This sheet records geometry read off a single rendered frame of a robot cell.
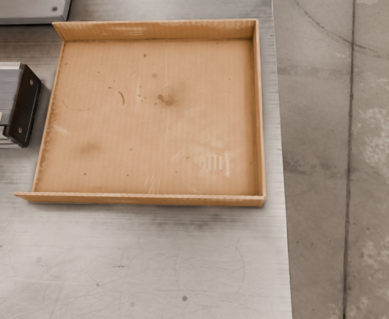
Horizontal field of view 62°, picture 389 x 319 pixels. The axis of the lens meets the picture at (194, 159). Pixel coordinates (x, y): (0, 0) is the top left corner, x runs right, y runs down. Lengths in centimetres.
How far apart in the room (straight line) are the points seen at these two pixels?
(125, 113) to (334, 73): 123
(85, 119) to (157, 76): 12
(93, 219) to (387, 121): 131
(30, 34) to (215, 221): 42
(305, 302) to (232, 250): 89
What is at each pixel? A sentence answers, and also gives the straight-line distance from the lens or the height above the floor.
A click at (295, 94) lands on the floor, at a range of 149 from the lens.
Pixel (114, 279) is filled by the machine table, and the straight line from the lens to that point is 43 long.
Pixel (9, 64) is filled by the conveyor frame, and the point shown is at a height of 88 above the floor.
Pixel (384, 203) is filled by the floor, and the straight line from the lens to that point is 142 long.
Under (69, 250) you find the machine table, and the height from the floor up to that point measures 83.
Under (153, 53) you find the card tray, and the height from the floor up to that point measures 83.
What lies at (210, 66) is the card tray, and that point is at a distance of 50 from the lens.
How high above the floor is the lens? 124
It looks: 70 degrees down
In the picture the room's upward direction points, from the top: 10 degrees counter-clockwise
